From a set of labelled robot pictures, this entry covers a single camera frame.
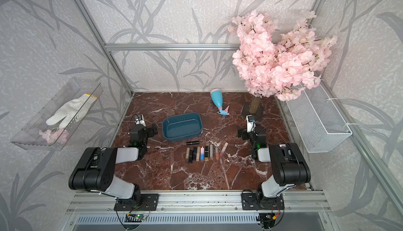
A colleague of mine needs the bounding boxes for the light pink lipstick tube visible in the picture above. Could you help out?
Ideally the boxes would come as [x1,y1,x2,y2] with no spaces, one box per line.
[220,142,228,156]

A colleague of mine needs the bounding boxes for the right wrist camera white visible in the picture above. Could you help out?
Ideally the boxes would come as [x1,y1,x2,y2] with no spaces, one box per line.
[246,115,256,133]

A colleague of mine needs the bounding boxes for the white cotton glove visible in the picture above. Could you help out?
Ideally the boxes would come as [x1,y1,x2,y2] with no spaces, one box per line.
[46,93,98,129]

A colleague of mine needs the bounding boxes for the black lipstick lying sideways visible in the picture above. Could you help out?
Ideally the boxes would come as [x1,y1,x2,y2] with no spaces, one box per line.
[186,141,200,146]

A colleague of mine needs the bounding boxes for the rose lipstick tube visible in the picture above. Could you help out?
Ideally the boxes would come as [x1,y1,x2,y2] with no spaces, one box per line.
[216,147,220,160]

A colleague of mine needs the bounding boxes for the right circuit board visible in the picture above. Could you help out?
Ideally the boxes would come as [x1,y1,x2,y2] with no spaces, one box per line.
[255,213,279,230]

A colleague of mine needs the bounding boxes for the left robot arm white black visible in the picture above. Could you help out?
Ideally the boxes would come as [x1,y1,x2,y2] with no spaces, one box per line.
[68,124,158,204]

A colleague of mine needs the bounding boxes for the tan lipstick tube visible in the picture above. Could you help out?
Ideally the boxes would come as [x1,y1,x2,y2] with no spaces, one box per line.
[196,147,201,162]

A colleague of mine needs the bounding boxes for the teal plastic storage box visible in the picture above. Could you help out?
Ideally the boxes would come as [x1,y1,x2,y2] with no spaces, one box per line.
[162,112,203,142]

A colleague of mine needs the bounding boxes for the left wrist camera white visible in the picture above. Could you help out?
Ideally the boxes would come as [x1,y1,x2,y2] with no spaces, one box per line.
[134,114,146,127]

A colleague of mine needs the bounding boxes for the blue pink lipstick tube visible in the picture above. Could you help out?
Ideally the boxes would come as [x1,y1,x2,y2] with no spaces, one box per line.
[200,147,205,161]

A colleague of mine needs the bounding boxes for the pink artificial blossom tree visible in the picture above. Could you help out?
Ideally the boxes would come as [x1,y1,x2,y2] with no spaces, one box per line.
[228,10,338,101]

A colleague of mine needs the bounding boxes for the silver lipstick tube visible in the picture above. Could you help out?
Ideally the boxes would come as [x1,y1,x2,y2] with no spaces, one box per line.
[209,144,214,160]

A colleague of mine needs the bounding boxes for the clear acrylic wall shelf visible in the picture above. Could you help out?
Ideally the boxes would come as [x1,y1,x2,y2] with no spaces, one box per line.
[10,78,103,151]

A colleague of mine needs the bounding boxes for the circuit board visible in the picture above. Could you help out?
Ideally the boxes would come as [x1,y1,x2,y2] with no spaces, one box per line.
[124,214,149,223]
[255,213,279,230]

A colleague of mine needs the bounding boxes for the beige lipstick tube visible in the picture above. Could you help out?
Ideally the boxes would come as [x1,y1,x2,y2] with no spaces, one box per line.
[185,147,190,160]

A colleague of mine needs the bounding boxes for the aluminium front rail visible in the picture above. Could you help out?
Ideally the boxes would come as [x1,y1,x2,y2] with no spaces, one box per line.
[66,190,331,214]

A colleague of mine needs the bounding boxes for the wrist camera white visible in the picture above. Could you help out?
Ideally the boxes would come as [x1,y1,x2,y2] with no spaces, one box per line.
[134,114,146,127]
[246,115,256,133]

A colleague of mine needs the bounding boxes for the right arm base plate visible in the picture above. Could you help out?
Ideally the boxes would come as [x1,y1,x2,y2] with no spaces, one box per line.
[241,190,284,211]

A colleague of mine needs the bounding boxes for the pink flower on shelf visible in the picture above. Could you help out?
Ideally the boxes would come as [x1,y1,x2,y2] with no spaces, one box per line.
[39,128,69,144]

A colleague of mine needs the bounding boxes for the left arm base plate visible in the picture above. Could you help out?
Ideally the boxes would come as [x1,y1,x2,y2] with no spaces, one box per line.
[114,193,159,212]

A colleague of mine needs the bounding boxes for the left circuit board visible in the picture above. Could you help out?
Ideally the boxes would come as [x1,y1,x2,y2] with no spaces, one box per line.
[124,214,149,223]

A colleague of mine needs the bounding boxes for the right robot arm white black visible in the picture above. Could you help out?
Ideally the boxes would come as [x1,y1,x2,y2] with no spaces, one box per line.
[238,125,311,201]

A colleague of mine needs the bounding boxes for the white wire mesh basket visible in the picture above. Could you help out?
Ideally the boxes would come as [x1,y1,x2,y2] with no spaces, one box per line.
[287,86,352,153]

